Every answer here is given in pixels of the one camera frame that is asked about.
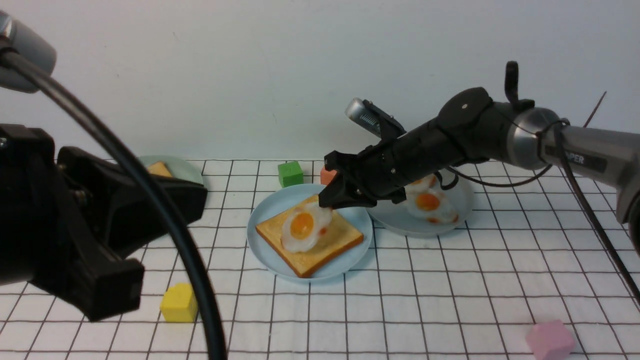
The white grid tablecloth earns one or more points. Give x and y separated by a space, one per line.
526 255

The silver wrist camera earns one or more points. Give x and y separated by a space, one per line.
20 38
371 118

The orange foam cube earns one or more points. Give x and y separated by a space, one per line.
327 176

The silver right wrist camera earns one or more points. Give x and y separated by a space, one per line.
371 118

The pink foam cube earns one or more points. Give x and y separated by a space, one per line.
550 340

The fried egg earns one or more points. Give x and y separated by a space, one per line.
422 185
432 206
304 226

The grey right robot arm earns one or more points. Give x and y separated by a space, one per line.
540 138

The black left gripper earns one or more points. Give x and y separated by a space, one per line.
69 223

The yellow foam cube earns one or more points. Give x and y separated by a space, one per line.
178 304

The green plate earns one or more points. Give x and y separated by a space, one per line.
180 168

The grey plate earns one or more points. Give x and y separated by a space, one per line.
395 218

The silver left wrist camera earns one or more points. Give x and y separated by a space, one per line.
20 38

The light blue plate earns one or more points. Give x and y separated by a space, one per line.
288 197

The green foam cube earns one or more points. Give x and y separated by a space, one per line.
290 174

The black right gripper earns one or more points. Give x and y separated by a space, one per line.
470 128

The toast slice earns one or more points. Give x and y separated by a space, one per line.
340 237
159 168

